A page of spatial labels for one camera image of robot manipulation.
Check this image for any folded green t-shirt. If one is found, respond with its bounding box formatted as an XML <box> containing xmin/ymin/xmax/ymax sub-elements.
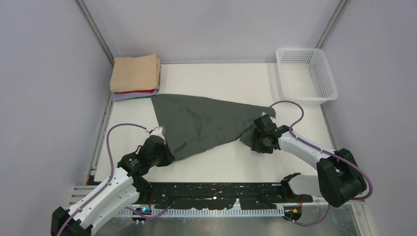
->
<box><xmin>132</xmin><ymin>95</ymin><xmax>154</xmax><ymax>99</ymax></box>

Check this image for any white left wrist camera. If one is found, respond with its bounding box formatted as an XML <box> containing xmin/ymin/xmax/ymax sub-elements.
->
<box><xmin>145</xmin><ymin>126</ymin><xmax>165</xmax><ymax>139</ymax></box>

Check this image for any white plastic basket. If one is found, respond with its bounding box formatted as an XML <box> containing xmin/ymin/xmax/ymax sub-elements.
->
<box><xmin>276</xmin><ymin>48</ymin><xmax>338</xmax><ymax>105</ymax></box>

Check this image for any aluminium frame rail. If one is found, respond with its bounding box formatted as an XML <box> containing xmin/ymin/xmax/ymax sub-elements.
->
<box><xmin>69</xmin><ymin>182</ymin><xmax>365</xmax><ymax>208</ymax></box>

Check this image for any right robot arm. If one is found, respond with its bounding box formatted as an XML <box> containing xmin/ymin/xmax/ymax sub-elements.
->
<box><xmin>252</xmin><ymin>114</ymin><xmax>367</xmax><ymax>207</ymax></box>

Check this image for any folded beige t-shirt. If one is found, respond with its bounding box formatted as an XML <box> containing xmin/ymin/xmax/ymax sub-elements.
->
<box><xmin>110</xmin><ymin>54</ymin><xmax>161</xmax><ymax>92</ymax></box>

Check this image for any folded lavender t-shirt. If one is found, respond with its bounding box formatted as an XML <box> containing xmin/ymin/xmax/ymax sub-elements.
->
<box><xmin>112</xmin><ymin>90</ymin><xmax>158</xmax><ymax>102</ymax></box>

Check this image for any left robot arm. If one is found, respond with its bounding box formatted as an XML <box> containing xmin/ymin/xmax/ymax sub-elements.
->
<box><xmin>51</xmin><ymin>135</ymin><xmax>174</xmax><ymax>236</ymax></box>

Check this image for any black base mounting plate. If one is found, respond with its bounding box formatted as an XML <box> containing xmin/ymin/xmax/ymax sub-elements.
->
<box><xmin>130</xmin><ymin>181</ymin><xmax>314</xmax><ymax>211</ymax></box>

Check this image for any white slotted cable duct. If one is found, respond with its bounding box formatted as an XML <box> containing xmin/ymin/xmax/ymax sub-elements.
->
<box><xmin>81</xmin><ymin>208</ymin><xmax>286</xmax><ymax>218</ymax></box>

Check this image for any dark grey t-shirt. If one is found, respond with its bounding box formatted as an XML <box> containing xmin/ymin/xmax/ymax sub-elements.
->
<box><xmin>151</xmin><ymin>94</ymin><xmax>276</xmax><ymax>161</ymax></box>

